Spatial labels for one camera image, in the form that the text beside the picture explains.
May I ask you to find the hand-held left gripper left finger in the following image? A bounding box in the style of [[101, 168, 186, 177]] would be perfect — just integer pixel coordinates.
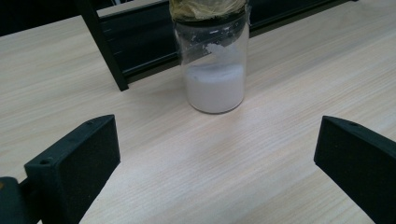
[[23, 114, 121, 224]]

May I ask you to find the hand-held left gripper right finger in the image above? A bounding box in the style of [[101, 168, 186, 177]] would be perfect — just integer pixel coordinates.
[[313, 115, 396, 224]]

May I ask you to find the black metal two-tier shelf rack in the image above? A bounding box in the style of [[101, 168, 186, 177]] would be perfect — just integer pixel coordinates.
[[74, 0, 359, 92]]

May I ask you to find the glass jar with white powder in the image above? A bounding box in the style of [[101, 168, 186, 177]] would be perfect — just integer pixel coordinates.
[[169, 0, 250, 115]]

